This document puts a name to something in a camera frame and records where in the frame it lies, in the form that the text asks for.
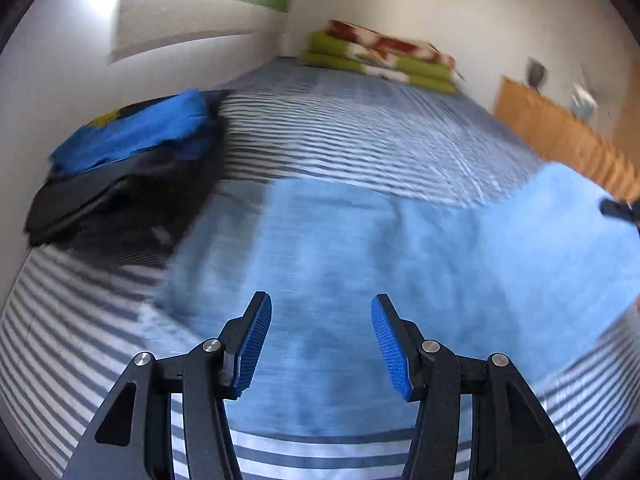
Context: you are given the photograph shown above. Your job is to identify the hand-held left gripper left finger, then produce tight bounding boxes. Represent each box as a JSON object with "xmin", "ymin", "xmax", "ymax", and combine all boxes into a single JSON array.
[{"xmin": 62, "ymin": 291, "xmax": 273, "ymax": 480}]

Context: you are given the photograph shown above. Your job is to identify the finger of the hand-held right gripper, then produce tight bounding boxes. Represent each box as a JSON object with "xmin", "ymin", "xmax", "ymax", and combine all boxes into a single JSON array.
[{"xmin": 599, "ymin": 199, "xmax": 640, "ymax": 223}]

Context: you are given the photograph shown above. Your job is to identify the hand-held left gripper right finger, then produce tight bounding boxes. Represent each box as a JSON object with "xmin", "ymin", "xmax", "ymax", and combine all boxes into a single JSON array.
[{"xmin": 371, "ymin": 294, "xmax": 583, "ymax": 480}]

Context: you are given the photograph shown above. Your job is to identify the light blue denim shirt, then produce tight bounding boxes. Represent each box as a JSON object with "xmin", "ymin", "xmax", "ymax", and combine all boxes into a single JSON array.
[{"xmin": 155, "ymin": 162, "xmax": 640, "ymax": 436}]

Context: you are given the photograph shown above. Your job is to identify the dark ceramic pot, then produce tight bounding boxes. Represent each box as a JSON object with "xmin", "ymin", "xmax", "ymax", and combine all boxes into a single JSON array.
[{"xmin": 525, "ymin": 57, "xmax": 549, "ymax": 88}]

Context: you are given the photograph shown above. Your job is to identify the black folded garment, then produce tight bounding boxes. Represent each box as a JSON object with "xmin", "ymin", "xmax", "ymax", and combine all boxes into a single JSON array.
[{"xmin": 25, "ymin": 89, "xmax": 236, "ymax": 263}]

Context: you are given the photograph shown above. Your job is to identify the blue white striped bed quilt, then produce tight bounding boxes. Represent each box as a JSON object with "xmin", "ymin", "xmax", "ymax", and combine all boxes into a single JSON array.
[{"xmin": 0, "ymin": 57, "xmax": 636, "ymax": 480}]

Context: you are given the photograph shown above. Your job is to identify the green folded quilt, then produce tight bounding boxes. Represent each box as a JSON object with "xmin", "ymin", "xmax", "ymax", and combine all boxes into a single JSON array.
[{"xmin": 300, "ymin": 30, "xmax": 460, "ymax": 97}]

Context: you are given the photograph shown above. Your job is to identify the blue folded garment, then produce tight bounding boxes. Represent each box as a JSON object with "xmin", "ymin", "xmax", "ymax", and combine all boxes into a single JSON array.
[{"xmin": 50, "ymin": 89, "xmax": 221, "ymax": 178}]

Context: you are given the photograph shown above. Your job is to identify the red white patterned blanket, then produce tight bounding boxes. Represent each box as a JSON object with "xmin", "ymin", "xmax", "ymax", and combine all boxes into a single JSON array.
[{"xmin": 327, "ymin": 19, "xmax": 457, "ymax": 70}]

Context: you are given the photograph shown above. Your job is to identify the wooden slatted bed rail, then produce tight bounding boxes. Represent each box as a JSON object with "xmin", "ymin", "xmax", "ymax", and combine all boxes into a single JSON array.
[{"xmin": 492, "ymin": 75, "xmax": 640, "ymax": 211}]

